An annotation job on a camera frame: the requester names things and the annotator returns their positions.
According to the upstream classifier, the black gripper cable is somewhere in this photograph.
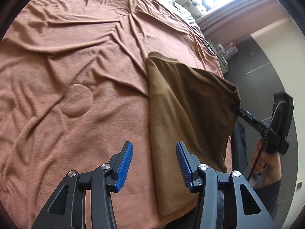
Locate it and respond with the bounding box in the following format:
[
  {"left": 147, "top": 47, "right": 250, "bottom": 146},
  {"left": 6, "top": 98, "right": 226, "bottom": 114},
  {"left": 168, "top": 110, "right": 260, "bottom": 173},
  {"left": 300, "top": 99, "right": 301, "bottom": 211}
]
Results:
[{"left": 246, "top": 100, "right": 288, "bottom": 183}]

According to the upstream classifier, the white rack on cabinet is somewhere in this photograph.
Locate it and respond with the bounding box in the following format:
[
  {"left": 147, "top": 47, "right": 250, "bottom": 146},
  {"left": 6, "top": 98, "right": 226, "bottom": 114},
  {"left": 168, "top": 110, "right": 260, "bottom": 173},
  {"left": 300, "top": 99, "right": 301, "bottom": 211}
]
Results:
[{"left": 214, "top": 39, "right": 238, "bottom": 63}]

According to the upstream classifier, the rust orange bed blanket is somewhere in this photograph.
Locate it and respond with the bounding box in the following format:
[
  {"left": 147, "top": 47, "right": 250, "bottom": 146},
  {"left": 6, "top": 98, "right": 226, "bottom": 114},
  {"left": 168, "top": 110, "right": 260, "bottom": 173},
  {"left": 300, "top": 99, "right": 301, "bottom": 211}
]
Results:
[{"left": 1, "top": 0, "right": 221, "bottom": 228}]

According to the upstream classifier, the beige bed sheet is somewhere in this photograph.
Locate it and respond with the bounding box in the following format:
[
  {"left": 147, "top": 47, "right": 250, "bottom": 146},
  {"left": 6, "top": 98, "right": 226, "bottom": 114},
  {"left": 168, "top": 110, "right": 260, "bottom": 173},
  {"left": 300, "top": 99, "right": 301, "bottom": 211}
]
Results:
[{"left": 131, "top": 0, "right": 203, "bottom": 32}]

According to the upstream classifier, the folded black garment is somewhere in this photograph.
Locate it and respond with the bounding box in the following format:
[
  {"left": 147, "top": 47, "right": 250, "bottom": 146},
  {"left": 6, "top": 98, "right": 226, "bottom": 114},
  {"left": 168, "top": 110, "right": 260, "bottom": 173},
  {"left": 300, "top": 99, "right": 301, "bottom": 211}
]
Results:
[{"left": 231, "top": 120, "right": 248, "bottom": 172}]

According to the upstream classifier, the black frame on bed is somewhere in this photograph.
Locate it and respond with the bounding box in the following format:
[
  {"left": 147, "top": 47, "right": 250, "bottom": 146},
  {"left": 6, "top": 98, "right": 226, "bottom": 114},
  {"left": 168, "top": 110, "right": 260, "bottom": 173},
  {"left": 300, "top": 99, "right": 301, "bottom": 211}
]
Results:
[{"left": 202, "top": 39, "right": 217, "bottom": 58}]

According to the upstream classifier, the right pink curtain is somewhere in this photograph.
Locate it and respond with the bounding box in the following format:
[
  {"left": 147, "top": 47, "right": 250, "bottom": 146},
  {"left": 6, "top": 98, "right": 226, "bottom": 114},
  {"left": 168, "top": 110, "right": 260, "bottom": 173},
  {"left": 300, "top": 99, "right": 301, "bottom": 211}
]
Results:
[{"left": 196, "top": 0, "right": 290, "bottom": 44}]

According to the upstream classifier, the brown printed t-shirt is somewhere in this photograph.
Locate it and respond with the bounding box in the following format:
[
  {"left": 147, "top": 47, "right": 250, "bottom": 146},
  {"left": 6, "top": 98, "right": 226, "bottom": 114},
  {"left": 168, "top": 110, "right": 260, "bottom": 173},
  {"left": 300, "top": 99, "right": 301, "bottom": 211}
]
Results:
[{"left": 147, "top": 52, "right": 241, "bottom": 217}]

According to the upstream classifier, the person right hand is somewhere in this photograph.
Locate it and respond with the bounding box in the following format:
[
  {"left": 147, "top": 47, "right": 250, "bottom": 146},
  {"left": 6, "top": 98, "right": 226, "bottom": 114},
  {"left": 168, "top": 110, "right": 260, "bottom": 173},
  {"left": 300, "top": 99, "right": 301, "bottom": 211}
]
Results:
[{"left": 250, "top": 139, "right": 282, "bottom": 187}]

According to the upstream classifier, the bear print pillow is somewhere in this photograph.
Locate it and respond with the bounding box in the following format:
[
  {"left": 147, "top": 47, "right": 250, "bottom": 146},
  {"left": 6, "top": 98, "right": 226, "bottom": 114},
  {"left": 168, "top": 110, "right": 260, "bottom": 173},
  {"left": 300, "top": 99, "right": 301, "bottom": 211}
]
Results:
[{"left": 175, "top": 0, "right": 207, "bottom": 19}]

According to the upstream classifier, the white bedside cabinet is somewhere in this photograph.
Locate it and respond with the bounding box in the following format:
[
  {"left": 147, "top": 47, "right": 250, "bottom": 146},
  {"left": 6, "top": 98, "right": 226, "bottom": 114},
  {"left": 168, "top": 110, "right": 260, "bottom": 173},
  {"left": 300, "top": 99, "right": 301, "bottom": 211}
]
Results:
[{"left": 216, "top": 53, "right": 229, "bottom": 74}]

